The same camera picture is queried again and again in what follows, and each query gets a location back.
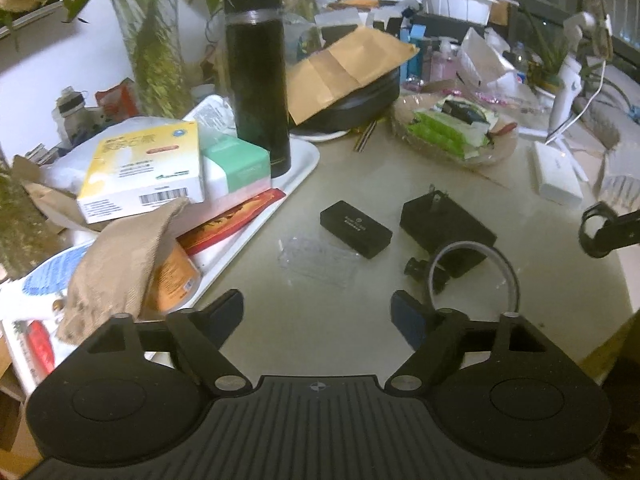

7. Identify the brown cloth pouch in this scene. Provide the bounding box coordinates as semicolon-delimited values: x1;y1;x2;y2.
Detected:
55;197;191;343

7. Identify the black box with white label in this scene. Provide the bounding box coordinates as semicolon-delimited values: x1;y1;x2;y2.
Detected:
440;100;488;125

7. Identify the clear glass plate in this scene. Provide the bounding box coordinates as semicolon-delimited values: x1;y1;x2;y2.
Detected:
391;94;519;167

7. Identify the striped flat cable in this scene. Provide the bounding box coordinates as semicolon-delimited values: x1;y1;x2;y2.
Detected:
354;119;379;153

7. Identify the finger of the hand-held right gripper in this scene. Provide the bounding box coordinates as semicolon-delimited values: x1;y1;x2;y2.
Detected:
597;207;640;252

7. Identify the white plastic tray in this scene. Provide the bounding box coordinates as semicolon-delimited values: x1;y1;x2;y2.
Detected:
10;94;321;391

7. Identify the small grey bottle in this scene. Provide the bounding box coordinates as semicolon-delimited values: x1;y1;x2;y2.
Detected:
54;87;101;150

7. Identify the yellow white carton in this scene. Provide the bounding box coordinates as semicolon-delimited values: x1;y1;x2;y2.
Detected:
77;117;206;225

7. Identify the blue carton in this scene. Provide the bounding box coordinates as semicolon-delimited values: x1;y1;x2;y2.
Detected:
407;25;431;81

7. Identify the potted aloe plant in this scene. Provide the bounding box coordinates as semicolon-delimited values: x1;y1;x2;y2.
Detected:
520;7;576;97

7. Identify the small black rectangular box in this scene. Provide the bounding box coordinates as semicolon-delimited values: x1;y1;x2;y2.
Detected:
320;201;393;260

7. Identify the pink liquid bottle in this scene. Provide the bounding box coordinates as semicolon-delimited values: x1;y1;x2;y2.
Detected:
430;37;459;82

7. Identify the black power adapter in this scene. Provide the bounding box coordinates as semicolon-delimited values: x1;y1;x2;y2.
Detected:
400;188;498;261

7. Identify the red white packet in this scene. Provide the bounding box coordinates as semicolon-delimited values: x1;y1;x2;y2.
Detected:
95;80;141;121

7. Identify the white blue printed fan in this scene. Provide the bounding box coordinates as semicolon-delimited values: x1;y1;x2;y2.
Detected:
20;245;96;308

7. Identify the black thermos bottle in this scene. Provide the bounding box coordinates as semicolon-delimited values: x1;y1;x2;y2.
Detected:
223;0;292;178

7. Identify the red flat packet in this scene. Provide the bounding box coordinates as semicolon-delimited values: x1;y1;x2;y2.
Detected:
177;187;286;256

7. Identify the brown paper envelope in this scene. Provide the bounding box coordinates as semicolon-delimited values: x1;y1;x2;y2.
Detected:
286;27;420;126

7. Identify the white plate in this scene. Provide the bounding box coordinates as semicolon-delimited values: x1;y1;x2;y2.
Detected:
290;127;351;141

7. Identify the black tape roll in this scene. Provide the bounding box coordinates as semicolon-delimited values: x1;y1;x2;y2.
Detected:
578;202;621;259

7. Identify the white cable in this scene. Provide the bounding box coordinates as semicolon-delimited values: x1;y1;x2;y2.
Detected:
545;60;611;143

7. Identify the white food container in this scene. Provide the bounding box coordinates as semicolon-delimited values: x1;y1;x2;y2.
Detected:
415;0;521;26

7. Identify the torn brown paper bag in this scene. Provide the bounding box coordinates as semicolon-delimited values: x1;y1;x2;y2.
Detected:
12;155;101;233

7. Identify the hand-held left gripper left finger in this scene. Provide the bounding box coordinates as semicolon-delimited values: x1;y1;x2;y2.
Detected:
82;288;253;395

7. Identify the white phone tripod stand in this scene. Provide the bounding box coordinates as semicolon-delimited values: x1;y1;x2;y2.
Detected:
545;10;613;181

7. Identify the clear plastic packet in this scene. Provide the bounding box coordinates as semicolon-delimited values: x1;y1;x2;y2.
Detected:
277;237;359;289

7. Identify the black hard case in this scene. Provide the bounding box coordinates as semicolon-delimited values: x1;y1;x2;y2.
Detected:
290;67;402;137

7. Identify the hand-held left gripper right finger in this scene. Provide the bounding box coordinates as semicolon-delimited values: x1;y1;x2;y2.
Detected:
385;290;551;392

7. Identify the white blister pack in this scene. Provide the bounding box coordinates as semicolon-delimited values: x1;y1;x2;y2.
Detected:
192;95;236;136

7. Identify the white power bank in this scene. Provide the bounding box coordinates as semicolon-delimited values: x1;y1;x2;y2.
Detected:
532;141;584;204

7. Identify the mint green box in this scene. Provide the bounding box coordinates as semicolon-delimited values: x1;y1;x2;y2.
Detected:
200;135;273;211

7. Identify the pink glitter strip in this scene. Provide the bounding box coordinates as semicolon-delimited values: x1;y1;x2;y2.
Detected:
475;90;541;111

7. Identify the wide glass vase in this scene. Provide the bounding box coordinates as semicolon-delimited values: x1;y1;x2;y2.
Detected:
105;0;194;120

